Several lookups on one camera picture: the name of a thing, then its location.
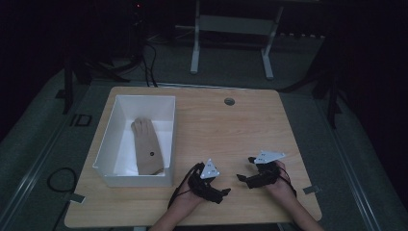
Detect black looped floor cable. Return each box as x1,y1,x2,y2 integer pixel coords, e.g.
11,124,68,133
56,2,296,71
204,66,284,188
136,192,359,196
46,167,79,194

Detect person's right hand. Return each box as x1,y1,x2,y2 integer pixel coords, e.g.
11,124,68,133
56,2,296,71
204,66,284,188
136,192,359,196
264,160,298,201

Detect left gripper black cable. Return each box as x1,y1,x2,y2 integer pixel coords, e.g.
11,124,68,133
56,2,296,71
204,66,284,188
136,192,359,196
167,162,206,210

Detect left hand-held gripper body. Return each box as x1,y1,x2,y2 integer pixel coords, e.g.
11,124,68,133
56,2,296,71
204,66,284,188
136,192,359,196
187,158,225,205

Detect black hanging cables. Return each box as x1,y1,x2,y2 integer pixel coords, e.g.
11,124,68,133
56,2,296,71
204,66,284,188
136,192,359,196
140,39,159,89

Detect black tripod stand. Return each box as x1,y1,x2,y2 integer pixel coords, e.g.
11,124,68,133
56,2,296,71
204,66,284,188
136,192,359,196
55,47,143,116

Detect grey tape piece on table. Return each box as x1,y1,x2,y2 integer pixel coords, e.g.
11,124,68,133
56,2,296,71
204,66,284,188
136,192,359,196
302,184,322,195

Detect dark device with red light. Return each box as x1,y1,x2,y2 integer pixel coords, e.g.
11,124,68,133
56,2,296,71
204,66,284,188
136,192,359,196
130,0,146,28

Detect white storage box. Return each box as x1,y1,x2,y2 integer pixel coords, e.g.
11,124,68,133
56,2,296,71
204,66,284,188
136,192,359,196
91,94,177,189

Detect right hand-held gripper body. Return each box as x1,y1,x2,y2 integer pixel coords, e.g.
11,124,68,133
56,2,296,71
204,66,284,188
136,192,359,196
245,150,287,190

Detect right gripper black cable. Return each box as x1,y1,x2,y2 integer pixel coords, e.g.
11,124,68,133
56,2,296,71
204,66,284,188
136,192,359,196
278,166,298,198

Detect beige glove with dark dot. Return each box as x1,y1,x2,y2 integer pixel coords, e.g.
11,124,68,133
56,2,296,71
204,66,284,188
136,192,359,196
130,116,166,176

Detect person's left hand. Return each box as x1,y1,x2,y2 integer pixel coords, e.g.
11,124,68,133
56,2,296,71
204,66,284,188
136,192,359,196
173,187,207,215

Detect white metal desk frame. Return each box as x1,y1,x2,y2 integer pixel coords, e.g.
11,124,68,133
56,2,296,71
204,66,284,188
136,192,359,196
174,0,285,81

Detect black stand with long legs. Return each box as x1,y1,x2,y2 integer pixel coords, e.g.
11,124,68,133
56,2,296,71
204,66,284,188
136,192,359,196
278,30,344,130

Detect black rectangular floor frame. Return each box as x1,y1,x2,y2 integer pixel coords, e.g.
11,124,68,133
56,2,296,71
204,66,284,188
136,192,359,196
69,113,93,128

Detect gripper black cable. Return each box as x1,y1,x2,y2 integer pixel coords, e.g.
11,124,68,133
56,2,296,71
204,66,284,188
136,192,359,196
167,162,206,210
278,166,298,198

